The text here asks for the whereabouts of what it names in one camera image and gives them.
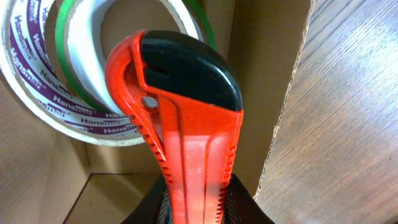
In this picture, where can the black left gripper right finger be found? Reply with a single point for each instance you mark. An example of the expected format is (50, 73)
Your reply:
(240, 207)

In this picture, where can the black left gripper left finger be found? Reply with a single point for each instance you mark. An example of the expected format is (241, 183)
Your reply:
(154, 208)

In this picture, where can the red utility knife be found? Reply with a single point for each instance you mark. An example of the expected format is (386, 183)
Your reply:
(184, 100)

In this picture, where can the brown cardboard box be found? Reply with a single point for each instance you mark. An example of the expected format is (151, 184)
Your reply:
(49, 177)

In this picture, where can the white masking tape roll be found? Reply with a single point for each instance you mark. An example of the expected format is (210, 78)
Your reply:
(25, 66)

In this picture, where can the green tape roll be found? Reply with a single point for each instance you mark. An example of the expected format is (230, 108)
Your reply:
(79, 49)

